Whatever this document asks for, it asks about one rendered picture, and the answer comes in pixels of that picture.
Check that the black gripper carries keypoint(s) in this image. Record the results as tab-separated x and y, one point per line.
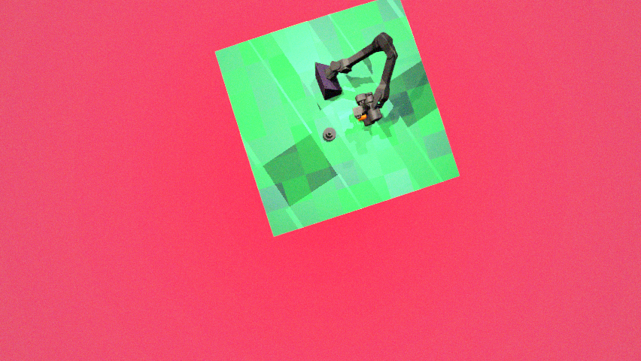
360	99

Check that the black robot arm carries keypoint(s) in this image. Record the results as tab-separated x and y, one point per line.
382	42

